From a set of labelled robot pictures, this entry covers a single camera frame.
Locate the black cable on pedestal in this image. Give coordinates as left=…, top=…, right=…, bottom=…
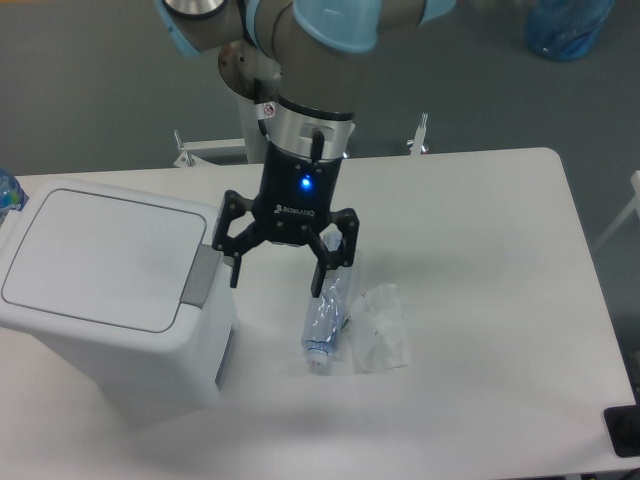
left=252, top=77, right=274, bottom=144

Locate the blue water bottle at left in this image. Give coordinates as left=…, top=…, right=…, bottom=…
left=0, top=168, right=29, bottom=224

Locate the white pedestal base frame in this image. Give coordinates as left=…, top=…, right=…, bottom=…
left=173, top=129, right=248, bottom=168

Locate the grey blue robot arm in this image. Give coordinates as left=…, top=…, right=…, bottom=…
left=156, top=1, right=453, bottom=296

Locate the black device at table corner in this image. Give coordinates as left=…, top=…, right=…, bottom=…
left=603, top=405, right=639, bottom=458

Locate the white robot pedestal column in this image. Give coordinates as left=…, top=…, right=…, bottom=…
left=218, top=40, right=281, bottom=164

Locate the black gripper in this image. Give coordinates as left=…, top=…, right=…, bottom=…
left=211, top=142, right=361, bottom=298

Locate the crumpled clear plastic bag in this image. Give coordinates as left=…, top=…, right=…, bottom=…
left=348, top=284, right=410, bottom=373

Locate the crushed clear plastic bottle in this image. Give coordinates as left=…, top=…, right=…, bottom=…
left=299, top=229, right=360, bottom=374

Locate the levelling foot bolt right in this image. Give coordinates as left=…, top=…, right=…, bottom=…
left=406, top=112, right=430, bottom=156

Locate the white push-lid trash can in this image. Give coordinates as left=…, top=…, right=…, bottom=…
left=1, top=179, right=237, bottom=409

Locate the white frame at right edge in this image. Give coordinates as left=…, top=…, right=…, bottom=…
left=594, top=170, right=640, bottom=250

